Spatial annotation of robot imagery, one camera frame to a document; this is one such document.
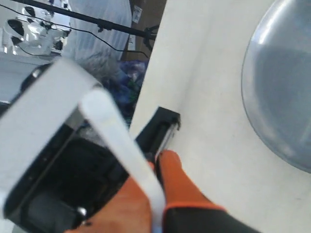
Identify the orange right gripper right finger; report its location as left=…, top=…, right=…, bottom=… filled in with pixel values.
left=157, top=150, right=256, bottom=233

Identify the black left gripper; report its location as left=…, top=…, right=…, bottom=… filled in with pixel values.
left=0, top=80, right=132, bottom=233

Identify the black tripod pole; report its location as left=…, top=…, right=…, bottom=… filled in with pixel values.
left=14, top=0, right=160, bottom=51

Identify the round silver metal plate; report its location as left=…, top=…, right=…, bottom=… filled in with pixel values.
left=241, top=0, right=311, bottom=172

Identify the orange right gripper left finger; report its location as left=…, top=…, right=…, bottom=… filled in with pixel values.
left=66, top=176, right=152, bottom=233

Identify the thin wooden stick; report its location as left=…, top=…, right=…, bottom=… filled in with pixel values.
left=78, top=87, right=166, bottom=233

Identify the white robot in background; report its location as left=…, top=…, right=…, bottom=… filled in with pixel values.
left=3, top=5, right=71, bottom=57

